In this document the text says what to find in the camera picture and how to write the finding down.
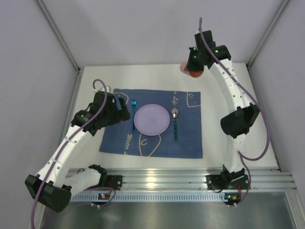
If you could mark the silver spoon green handle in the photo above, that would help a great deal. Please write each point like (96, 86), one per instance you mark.
(175, 112)

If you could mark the blue plastic fork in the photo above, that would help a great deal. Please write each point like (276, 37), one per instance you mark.
(134, 103)

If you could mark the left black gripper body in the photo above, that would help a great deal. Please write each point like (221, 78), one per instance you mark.
(122, 110)

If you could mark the right aluminium frame post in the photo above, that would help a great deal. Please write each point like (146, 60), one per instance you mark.
(268, 31)

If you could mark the blue whale print cloth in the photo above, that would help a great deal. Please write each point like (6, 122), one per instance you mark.
(119, 138)

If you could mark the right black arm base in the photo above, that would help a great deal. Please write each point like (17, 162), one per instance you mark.
(217, 184)

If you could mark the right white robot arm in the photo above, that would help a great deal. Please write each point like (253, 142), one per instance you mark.
(242, 112)

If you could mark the aluminium mounting rail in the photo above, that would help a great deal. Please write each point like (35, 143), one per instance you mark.
(153, 179)

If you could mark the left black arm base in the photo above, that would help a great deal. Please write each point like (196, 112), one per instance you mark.
(113, 181)

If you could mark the left aluminium frame post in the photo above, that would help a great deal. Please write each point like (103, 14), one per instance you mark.
(54, 28)

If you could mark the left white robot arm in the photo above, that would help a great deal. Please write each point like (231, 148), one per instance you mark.
(50, 186)

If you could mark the aluminium frame post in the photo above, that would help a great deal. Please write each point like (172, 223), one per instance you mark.
(268, 31)
(54, 28)

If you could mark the perforated cable duct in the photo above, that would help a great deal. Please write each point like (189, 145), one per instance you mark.
(103, 196)

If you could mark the pink plastic cup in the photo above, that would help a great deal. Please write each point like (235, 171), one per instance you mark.
(191, 74)

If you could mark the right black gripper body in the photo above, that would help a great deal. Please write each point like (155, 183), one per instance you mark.
(194, 66)

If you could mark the purple plastic plate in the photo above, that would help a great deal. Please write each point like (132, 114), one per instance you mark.
(151, 120)

